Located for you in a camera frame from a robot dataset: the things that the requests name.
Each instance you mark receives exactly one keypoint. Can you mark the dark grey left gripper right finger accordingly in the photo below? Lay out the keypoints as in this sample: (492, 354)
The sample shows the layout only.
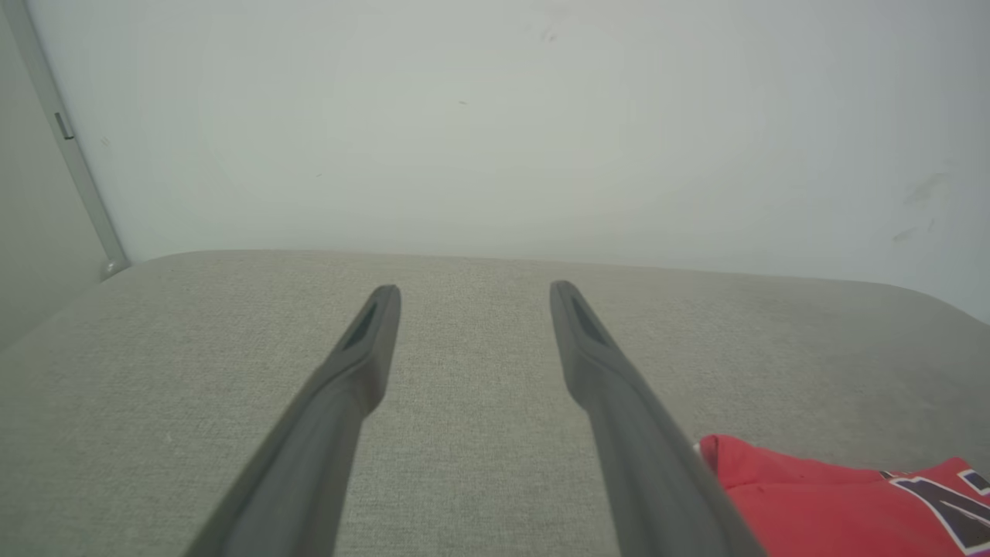
(642, 464)

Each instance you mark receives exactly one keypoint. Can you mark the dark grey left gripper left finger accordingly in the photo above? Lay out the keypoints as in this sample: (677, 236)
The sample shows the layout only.
(317, 456)

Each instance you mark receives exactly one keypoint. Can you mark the red jersey shirt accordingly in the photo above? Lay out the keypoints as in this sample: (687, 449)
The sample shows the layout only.
(820, 503)

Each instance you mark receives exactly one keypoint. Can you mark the grey metal pole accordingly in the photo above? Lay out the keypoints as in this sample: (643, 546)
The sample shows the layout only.
(73, 155)

